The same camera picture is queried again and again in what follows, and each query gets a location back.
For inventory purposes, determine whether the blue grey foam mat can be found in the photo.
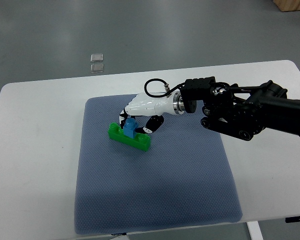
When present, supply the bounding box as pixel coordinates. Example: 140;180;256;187
74;95;243;235

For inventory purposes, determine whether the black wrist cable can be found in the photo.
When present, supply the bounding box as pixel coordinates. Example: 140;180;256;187
144;78;186;98

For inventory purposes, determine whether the upper metal floor plate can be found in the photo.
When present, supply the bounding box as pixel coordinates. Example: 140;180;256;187
90;53;104;63

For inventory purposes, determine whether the long green block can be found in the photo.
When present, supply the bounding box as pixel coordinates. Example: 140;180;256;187
107;122;151;152

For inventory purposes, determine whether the wooden box corner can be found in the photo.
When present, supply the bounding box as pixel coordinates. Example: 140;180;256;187
273;0;300;12

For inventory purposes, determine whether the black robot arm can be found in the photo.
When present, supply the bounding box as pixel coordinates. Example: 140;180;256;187
180;76;300;141

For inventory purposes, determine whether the small blue block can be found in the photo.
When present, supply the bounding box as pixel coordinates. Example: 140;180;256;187
123;117;139;139

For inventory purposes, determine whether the black table control panel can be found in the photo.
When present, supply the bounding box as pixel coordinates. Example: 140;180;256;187
285;216;300;224

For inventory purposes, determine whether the white table leg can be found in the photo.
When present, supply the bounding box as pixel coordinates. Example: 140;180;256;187
246;221;264;240

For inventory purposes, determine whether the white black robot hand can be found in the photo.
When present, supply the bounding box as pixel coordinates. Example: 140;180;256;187
119;91;185;134

